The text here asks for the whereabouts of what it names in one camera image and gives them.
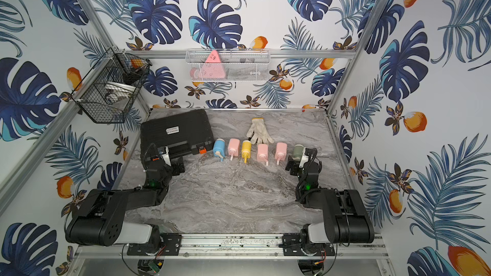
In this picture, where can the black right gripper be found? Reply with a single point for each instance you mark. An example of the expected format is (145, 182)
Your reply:
(295, 164)

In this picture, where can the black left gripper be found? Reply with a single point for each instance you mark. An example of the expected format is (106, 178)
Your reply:
(175, 165)

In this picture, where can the pink pencil sharpener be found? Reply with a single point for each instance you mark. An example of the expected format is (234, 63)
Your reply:
(281, 152)
(263, 153)
(233, 148)

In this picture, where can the blue pencil sharpener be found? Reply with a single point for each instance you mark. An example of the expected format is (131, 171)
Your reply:
(219, 149)

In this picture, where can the yellow pencil sharpener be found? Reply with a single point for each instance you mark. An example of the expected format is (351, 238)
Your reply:
(246, 150)

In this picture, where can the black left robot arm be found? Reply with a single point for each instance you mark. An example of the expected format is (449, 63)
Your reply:
(100, 220)

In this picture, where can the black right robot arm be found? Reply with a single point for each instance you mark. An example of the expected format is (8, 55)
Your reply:
(344, 216)

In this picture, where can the black plastic tool case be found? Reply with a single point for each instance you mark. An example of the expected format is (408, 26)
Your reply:
(184, 134)

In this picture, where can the white knit work glove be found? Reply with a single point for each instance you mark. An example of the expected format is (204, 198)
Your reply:
(257, 133)

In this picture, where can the pink triangular object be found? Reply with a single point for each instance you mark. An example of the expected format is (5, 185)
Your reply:
(212, 67)

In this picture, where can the black wire basket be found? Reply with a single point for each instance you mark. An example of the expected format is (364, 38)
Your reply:
(116, 80)

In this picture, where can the clear wall-mounted shelf bin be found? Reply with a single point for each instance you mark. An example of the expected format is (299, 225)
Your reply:
(241, 65)

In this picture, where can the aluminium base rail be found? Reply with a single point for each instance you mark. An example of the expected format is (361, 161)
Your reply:
(243, 246)

